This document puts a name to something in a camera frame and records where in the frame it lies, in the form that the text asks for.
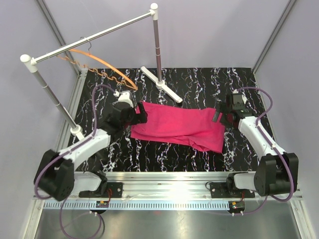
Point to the right controller board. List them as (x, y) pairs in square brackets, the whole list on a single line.
[(237, 205)]

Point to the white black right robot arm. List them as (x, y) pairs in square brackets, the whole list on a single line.
[(277, 171)]

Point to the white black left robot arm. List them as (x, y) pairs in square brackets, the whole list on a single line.
[(56, 173)]

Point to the controller board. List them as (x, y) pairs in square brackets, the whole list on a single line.
[(102, 204), (237, 205)]

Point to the aluminium frame rail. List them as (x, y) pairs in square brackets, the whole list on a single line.
[(172, 186)]

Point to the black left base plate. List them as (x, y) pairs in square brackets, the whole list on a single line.
[(112, 189)]

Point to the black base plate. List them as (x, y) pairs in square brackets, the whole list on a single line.
[(112, 189), (222, 190)]

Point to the pink trousers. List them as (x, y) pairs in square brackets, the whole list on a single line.
[(190, 127)]

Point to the slotted white cable duct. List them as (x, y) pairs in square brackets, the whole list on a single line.
[(138, 205)]

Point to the silver white clothes rack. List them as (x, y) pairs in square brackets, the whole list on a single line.
[(31, 64)]

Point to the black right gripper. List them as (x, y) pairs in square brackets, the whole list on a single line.
[(223, 110)]

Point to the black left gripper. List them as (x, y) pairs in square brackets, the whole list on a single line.
[(139, 118)]

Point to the left controller board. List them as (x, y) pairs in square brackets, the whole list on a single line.
[(102, 204)]

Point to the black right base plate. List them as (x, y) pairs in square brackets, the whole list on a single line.
[(222, 190)]

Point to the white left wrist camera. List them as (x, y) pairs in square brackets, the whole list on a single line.
[(124, 96)]

